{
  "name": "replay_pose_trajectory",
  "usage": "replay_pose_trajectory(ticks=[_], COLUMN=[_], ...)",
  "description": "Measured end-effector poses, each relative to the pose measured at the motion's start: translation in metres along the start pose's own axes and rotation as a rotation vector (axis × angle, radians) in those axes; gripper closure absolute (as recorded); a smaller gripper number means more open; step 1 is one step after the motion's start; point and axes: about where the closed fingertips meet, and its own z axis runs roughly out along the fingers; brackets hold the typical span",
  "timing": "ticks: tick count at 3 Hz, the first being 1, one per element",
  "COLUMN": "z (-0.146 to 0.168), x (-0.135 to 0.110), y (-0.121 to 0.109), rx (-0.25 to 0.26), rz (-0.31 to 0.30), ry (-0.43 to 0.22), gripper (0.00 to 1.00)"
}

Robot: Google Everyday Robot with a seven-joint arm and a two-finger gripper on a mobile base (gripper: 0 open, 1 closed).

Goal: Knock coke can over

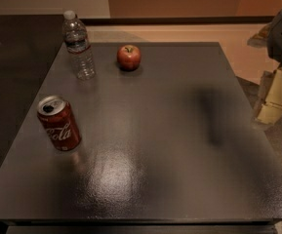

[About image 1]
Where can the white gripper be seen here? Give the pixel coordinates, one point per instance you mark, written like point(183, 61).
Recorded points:
point(269, 103)

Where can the red coca-cola can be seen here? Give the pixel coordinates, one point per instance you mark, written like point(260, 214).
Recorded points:
point(56, 116)

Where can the red apple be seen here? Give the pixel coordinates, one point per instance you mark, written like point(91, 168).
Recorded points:
point(129, 57)

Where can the clear plastic water bottle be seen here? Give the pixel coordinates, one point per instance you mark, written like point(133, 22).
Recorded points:
point(78, 46)

